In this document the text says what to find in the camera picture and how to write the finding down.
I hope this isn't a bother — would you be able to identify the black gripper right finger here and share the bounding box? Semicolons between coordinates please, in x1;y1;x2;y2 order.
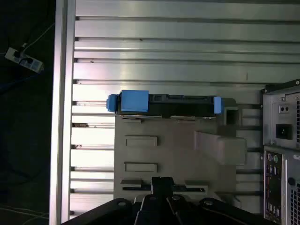
161;177;278;225

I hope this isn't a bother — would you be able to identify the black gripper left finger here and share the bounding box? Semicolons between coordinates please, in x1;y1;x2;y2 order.
61;177;163;225

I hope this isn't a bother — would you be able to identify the hard disk in blue carrier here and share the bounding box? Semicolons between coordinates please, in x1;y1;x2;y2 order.
105;90;224;118

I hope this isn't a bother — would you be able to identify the grey parts rack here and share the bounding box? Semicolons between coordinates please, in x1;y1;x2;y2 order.
113;97;247;205

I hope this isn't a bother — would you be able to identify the grey PC case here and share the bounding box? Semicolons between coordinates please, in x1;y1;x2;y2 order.
261;79;300;225

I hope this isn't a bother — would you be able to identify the white power strip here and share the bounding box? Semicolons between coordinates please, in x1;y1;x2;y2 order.
5;43;45;73

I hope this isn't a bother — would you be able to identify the white cable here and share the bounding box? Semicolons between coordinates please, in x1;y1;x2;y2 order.
0;203;50;225
22;22;56;49

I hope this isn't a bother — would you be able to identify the blue cable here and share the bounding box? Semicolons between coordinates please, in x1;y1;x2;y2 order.
0;70;38;96

